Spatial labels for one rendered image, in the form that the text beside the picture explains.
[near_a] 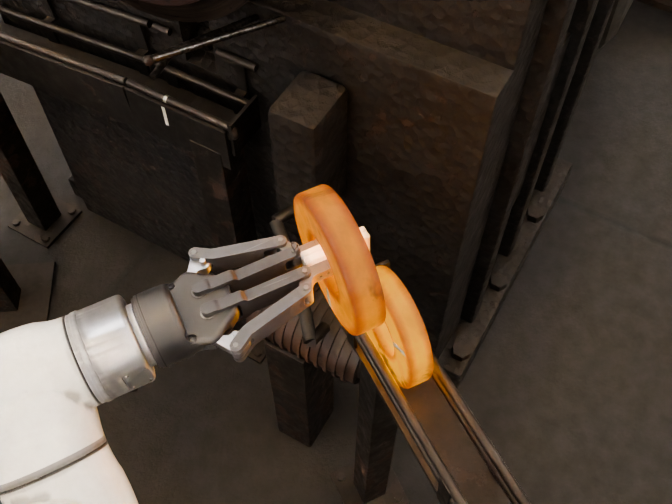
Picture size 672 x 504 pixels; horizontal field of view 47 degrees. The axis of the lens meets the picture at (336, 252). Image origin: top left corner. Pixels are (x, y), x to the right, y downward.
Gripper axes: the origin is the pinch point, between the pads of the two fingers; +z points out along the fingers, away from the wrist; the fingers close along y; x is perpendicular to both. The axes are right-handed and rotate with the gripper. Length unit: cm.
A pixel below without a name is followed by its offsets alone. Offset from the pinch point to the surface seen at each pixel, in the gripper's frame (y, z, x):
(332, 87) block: -32.6, 14.2, -13.0
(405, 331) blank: 4.2, 6.1, -15.6
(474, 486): 20.6, 6.9, -28.0
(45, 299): -73, -46, -89
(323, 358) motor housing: -9.2, -0.1, -43.1
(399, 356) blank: 4.8, 5.1, -20.3
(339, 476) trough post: -5, -2, -91
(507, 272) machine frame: -30, 53, -88
